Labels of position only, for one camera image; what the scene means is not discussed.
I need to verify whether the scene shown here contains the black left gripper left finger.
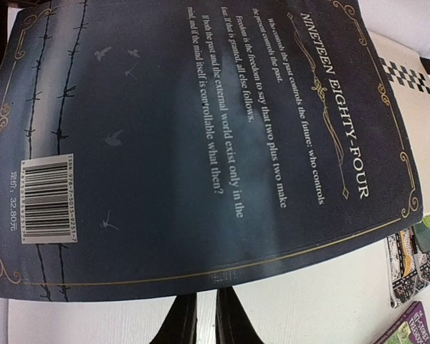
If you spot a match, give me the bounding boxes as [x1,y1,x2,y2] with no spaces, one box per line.
[150,293,197,344]

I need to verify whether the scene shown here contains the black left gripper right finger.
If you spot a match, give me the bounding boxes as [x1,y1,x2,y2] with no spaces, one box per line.
[215,287,264,344]

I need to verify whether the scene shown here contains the purple 117-Storey Treehouse book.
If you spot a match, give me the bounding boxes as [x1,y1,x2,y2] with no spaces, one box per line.
[375,301,430,344]

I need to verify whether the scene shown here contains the dark blue Nineteen Eighty-Four book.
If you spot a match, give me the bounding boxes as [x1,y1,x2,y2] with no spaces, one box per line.
[0,0,424,302]

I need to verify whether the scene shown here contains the beige three-tier shelf rack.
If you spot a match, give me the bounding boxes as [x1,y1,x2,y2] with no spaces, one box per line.
[0,0,430,344]

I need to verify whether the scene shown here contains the patterned fabric placemat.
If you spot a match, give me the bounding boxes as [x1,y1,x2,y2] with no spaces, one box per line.
[386,226,430,308]

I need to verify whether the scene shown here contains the teal plate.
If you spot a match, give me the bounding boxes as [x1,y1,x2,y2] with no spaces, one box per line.
[413,222,430,253]

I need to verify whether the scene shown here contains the yellow handled knife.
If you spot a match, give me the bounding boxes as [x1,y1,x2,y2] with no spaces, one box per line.
[400,231,414,277]

